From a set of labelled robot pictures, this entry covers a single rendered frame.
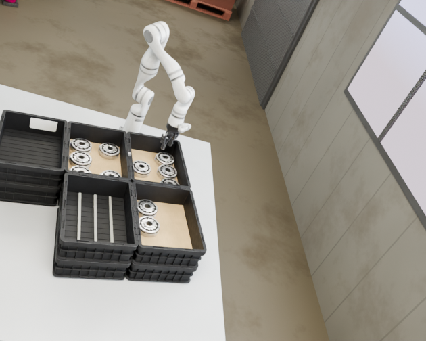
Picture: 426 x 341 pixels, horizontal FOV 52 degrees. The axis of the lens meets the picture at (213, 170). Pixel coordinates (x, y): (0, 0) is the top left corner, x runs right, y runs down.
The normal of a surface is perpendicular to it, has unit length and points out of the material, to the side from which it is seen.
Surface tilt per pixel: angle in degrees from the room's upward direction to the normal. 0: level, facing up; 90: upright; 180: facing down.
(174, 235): 0
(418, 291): 90
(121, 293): 0
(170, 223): 0
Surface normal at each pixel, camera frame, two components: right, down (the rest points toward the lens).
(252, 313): 0.35, -0.75
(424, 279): -0.94, -0.25
